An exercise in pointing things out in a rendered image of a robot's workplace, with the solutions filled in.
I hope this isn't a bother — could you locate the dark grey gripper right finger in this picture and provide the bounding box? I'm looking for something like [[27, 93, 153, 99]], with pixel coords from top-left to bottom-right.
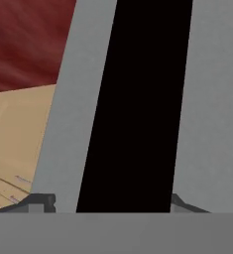
[[170, 192, 211, 214]]

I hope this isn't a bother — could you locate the tan wooden cupboard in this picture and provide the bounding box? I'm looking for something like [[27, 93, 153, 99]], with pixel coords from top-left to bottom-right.
[[0, 83, 58, 213]]

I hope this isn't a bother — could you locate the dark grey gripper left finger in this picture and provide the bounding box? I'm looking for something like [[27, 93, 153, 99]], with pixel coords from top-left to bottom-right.
[[0, 193, 58, 214]]

